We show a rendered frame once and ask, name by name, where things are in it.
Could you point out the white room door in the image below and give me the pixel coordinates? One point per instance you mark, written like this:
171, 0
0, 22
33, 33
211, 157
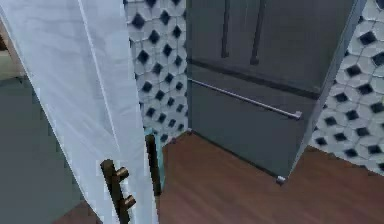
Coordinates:
73, 73

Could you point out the dark grey fridge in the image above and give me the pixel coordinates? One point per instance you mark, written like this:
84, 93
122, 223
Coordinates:
266, 126

